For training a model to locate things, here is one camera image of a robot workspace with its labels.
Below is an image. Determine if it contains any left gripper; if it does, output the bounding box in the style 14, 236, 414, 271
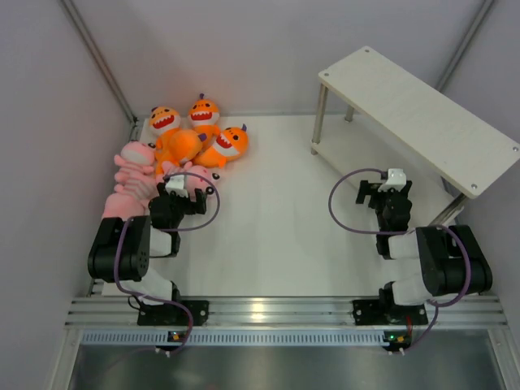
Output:
158, 181, 206, 230

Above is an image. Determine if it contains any orange shark plush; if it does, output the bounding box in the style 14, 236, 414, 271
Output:
194, 123, 249, 168
149, 106, 182, 151
155, 129, 207, 175
188, 93, 220, 143

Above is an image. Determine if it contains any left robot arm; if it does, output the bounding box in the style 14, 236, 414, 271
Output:
87, 189, 206, 325

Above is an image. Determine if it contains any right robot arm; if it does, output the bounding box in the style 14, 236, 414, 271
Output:
356, 180, 493, 323

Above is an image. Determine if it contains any white two-tier shelf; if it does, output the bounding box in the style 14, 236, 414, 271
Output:
311, 46, 519, 226

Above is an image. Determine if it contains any pink striped plush centre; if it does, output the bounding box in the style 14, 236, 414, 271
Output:
180, 162, 221, 201

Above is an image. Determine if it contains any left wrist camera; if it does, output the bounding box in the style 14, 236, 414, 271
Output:
165, 175, 185, 193

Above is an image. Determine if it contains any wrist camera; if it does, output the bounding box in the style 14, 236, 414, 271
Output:
384, 168, 407, 189
165, 175, 185, 193

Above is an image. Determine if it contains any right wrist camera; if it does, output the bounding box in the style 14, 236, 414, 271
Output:
384, 168, 407, 189

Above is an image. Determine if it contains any pink striped plush near wall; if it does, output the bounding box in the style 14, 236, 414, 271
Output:
102, 141, 157, 221

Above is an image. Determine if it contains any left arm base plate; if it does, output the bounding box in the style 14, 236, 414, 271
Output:
137, 300, 210, 327

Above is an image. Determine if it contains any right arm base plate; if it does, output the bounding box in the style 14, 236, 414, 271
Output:
353, 299, 428, 326

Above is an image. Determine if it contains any aluminium rail frame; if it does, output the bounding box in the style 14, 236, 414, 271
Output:
65, 295, 508, 329

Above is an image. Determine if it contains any white slotted cable duct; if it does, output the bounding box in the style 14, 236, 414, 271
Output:
81, 329, 389, 346

